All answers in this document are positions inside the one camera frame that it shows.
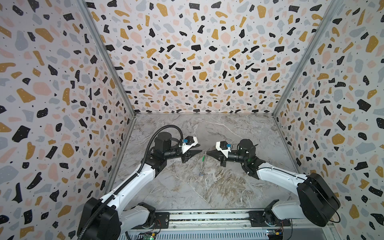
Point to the aluminium corner post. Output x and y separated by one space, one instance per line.
327 18
82 6

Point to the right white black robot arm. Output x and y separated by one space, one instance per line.
315 201

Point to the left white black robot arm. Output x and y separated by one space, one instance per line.
106 218

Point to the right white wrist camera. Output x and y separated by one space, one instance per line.
224 148

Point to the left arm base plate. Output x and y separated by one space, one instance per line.
158 220

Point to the electronics board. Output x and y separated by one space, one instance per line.
277 234
149 235

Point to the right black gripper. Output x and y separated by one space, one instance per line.
223 157

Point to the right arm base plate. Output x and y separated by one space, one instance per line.
262 219

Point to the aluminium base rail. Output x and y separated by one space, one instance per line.
230 225

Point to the left aluminium corner post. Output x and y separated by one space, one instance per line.
82 6

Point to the left electronics board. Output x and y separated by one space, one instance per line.
149 235

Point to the right aluminium corner post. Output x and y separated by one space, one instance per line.
327 18

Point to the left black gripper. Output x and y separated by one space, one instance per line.
184 154

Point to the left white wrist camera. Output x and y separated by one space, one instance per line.
187 143

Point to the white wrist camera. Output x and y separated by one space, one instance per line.
187 143
224 148

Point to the right electronics board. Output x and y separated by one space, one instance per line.
277 234

